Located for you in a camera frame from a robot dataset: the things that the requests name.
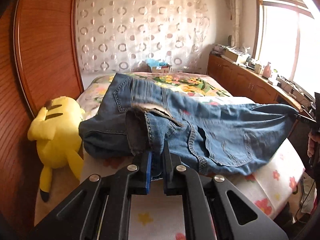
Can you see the yellow Pikachu plush toy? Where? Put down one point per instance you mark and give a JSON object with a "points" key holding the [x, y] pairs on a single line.
{"points": [[56, 132]]}

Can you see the pink bottle on cabinet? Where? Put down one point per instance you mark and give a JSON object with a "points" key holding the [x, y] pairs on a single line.
{"points": [[267, 71]]}

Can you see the person's right hand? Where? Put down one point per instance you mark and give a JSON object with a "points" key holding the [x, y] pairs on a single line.
{"points": [[314, 138]]}

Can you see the wooden headboard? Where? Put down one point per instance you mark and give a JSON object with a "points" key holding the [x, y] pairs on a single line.
{"points": [[38, 63]]}

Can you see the window with wooden frame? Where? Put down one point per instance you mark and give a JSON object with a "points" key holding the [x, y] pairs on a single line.
{"points": [[288, 39]]}

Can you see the box with blue item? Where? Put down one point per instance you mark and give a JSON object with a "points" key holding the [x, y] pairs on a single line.
{"points": [[158, 66]]}

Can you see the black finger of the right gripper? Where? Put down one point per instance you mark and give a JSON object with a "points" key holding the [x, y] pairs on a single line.
{"points": [[305, 119]]}

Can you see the long wooden cabinet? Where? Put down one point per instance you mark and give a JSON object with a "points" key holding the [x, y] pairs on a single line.
{"points": [[240, 81]]}

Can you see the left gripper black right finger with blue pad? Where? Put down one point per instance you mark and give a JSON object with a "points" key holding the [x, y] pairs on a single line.
{"points": [[214, 208]]}

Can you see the blue denim jeans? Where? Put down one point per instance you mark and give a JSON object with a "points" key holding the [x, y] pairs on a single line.
{"points": [[137, 116]]}

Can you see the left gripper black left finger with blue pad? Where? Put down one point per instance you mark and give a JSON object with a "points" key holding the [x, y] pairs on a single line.
{"points": [[99, 208]]}

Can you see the cardboard box on cabinet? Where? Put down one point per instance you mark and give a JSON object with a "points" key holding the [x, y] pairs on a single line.
{"points": [[236, 56]]}

